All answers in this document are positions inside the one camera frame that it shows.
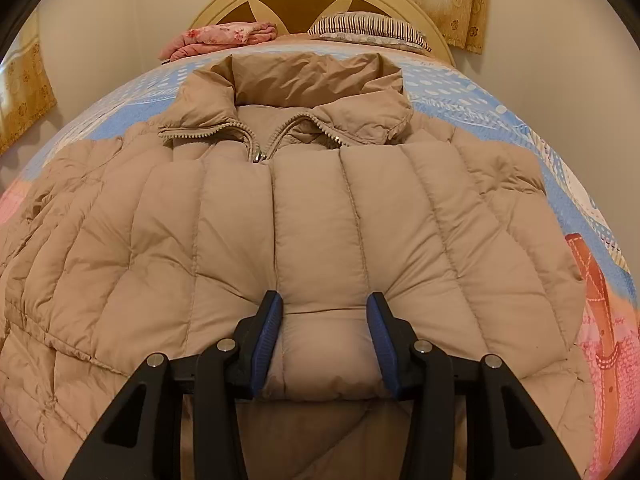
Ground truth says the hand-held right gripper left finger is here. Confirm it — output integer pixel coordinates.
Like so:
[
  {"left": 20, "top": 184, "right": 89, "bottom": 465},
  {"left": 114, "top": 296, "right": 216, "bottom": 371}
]
[{"left": 62, "top": 290, "right": 286, "bottom": 480}]

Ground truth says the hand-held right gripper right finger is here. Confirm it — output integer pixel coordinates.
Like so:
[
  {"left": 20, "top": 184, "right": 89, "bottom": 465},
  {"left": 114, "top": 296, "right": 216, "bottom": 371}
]
[{"left": 366, "top": 291, "right": 582, "bottom": 480}]

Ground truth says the beige puffer jacket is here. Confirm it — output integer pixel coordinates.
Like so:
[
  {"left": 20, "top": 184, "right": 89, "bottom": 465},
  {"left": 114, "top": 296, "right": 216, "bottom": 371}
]
[{"left": 0, "top": 51, "right": 597, "bottom": 480}]

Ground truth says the blue patterned bed sheet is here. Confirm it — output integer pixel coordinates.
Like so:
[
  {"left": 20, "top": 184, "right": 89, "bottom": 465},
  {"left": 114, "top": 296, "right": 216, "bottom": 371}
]
[{"left": 0, "top": 35, "right": 640, "bottom": 480}]

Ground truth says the pink floral folded cloth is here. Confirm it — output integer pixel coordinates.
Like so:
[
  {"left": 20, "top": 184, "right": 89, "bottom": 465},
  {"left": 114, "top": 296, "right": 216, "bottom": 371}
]
[{"left": 159, "top": 21, "right": 278, "bottom": 62}]

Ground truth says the striped pillow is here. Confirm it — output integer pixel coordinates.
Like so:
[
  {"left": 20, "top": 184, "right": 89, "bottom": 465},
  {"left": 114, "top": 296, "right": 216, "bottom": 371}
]
[{"left": 307, "top": 11, "right": 433, "bottom": 53}]

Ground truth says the yellow floral curtain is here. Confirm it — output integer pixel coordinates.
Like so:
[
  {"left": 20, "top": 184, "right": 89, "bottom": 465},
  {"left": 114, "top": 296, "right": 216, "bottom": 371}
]
[
  {"left": 260, "top": 0, "right": 493, "bottom": 56},
  {"left": 0, "top": 10, "right": 58, "bottom": 156}
]

